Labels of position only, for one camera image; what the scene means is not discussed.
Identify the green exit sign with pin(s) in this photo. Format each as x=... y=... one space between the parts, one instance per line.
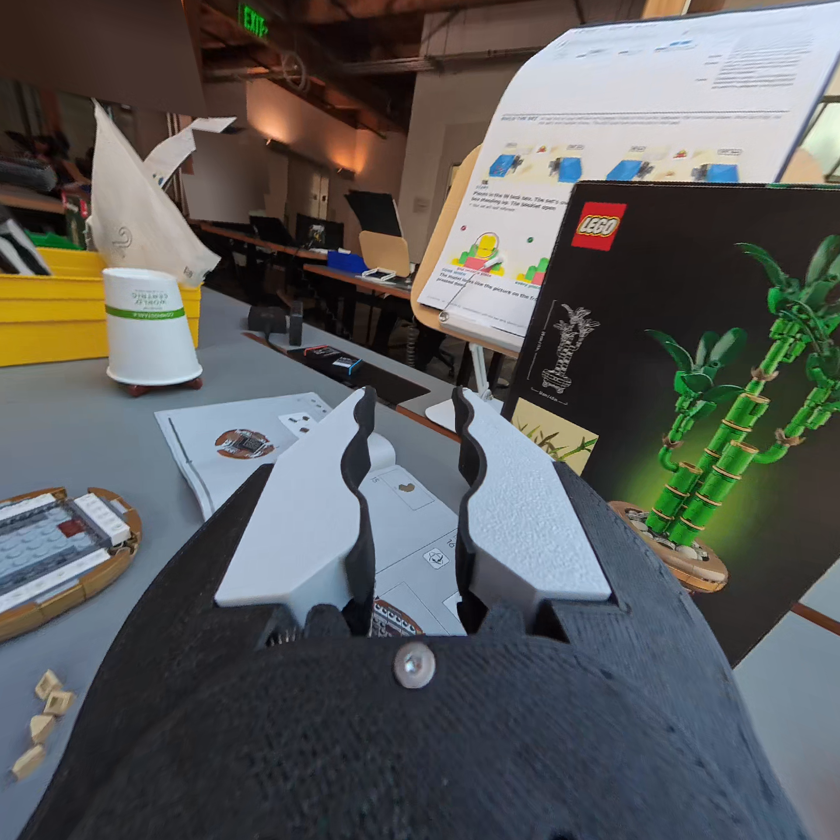
x=253 y=19

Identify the white tablet holder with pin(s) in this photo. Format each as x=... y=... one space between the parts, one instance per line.
x=377 y=272

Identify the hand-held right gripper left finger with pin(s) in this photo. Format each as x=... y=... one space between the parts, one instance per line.
x=289 y=512

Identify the black power adapter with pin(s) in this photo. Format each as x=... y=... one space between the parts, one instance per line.
x=266 y=318

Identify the black sheet on stand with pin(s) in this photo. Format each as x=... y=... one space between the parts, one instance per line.
x=374 y=210

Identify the printed white paper bag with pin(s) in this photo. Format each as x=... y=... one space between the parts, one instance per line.
x=177 y=148

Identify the task sheet on wooden stand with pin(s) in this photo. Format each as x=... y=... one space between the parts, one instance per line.
x=459 y=203

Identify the black power bank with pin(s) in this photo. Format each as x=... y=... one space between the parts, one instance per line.
x=296 y=321

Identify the reddish brown lego stand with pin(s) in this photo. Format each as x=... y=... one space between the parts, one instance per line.
x=141 y=388

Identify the cluster of tan lego pieces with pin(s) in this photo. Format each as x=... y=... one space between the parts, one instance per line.
x=59 y=703

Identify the printed task instruction sheet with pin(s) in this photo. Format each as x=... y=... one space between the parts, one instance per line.
x=590 y=98

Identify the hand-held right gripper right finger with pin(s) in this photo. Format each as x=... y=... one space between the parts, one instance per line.
x=531 y=518

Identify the small black orange box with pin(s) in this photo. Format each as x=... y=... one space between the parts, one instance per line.
x=315 y=353

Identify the black computer monitor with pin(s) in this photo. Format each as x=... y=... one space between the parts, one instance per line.
x=328 y=229

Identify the small black blue box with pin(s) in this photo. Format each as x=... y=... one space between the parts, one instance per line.
x=346 y=364

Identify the round lego base model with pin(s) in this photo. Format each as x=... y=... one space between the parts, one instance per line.
x=52 y=544

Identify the white paper cup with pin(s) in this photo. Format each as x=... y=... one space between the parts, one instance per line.
x=151 y=341

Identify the small wooden document stand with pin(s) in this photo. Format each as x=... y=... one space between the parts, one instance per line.
x=384 y=249

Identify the open lego instruction booklet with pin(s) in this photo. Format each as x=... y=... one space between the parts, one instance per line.
x=197 y=446

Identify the long wooden desk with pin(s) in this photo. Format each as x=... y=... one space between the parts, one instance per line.
x=262 y=241
x=341 y=275

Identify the yellow plastic bin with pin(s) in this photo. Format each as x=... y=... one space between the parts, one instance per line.
x=52 y=313
x=52 y=344
x=65 y=285

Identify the green plastic bin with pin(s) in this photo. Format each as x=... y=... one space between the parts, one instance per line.
x=59 y=241

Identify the black lego set box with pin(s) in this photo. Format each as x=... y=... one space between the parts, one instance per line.
x=656 y=295

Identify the blue plastic bin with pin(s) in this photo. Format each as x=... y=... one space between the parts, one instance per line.
x=344 y=261

